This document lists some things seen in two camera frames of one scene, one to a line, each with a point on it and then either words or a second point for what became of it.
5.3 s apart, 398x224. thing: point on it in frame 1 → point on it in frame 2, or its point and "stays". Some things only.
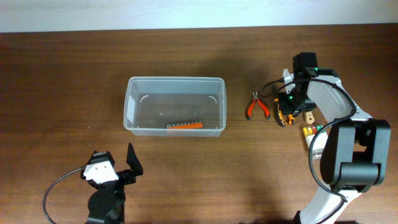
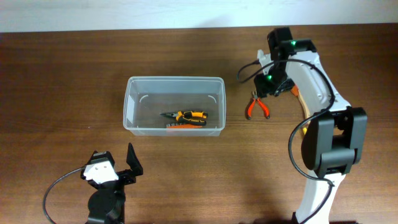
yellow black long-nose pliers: x=282 y=120 → x=189 y=117
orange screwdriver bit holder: x=194 y=124 stays
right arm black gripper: x=286 y=109 → x=261 y=88
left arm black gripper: x=130 y=177 stays
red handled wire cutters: x=255 y=94 stays
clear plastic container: x=152 y=102 stays
